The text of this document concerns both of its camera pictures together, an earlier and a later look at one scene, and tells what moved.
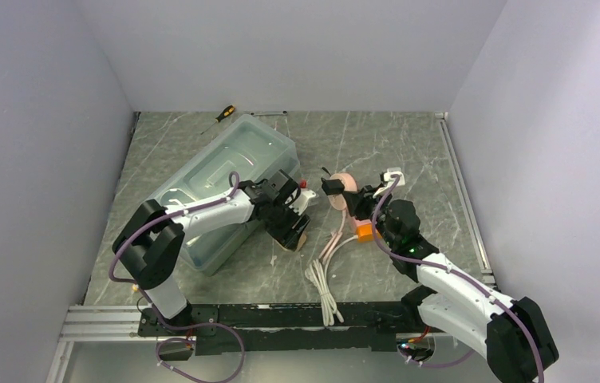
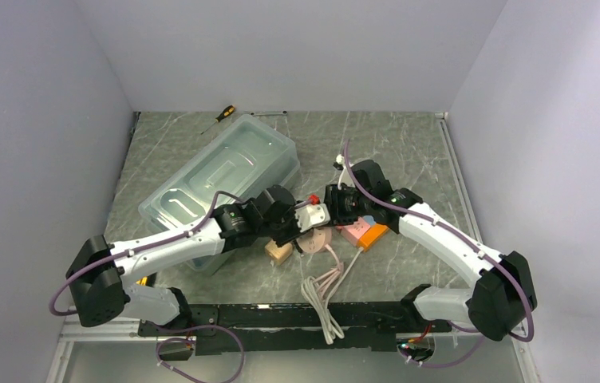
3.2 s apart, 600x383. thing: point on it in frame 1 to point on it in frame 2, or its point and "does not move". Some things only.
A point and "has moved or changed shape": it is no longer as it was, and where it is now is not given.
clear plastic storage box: x=252 y=150 does not move
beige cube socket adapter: x=301 y=242 to x=278 y=254
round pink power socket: x=349 y=183 has moved or changed shape
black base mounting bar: x=353 y=326 does not move
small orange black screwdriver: x=227 y=111 does not move
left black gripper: x=288 y=236 does not move
